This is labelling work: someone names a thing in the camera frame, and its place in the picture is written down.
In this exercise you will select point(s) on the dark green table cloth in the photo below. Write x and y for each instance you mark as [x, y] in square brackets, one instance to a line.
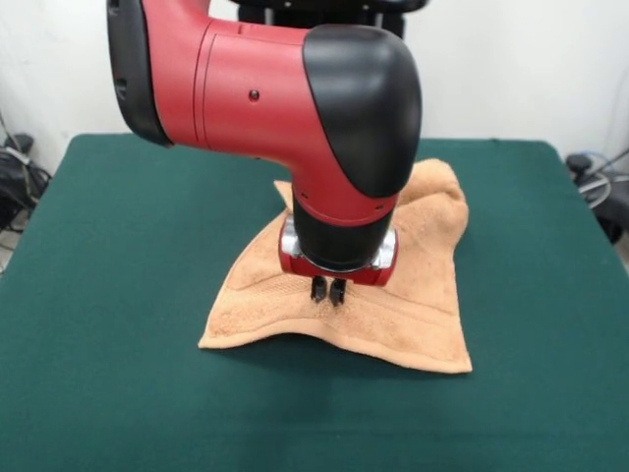
[147, 393]

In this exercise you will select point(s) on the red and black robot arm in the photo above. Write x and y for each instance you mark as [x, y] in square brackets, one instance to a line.
[275, 98]

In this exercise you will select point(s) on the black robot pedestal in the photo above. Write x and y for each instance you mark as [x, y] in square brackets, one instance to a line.
[339, 7]

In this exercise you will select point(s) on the black wheeled stand base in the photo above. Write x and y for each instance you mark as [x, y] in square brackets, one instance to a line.
[15, 182]
[614, 206]

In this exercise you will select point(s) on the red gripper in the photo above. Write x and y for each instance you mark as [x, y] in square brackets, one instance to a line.
[344, 277]

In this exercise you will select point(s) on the tan terry towel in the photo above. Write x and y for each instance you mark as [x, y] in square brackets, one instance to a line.
[417, 305]

